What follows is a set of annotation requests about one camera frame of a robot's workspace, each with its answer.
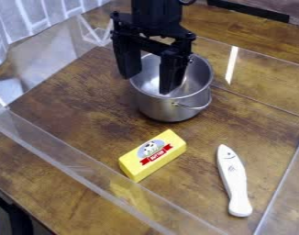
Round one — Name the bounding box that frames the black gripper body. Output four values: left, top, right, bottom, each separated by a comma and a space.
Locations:
110, 0, 196, 56

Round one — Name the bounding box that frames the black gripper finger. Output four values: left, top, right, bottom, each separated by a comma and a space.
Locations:
112, 32, 141, 79
158, 50, 190, 95

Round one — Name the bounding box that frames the yellow butter block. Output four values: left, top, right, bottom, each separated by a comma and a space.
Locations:
118, 129, 186, 183

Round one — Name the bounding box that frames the stainless steel pot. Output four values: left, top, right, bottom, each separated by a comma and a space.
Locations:
126, 49, 214, 123

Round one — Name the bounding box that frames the black bar at back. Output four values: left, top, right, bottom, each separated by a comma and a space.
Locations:
205, 0, 290, 23

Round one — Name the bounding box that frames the clear acrylic barrier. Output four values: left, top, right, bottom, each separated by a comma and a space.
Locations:
0, 9, 299, 235

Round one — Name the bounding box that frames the white patterned curtain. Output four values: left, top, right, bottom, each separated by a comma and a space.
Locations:
0, 0, 110, 65

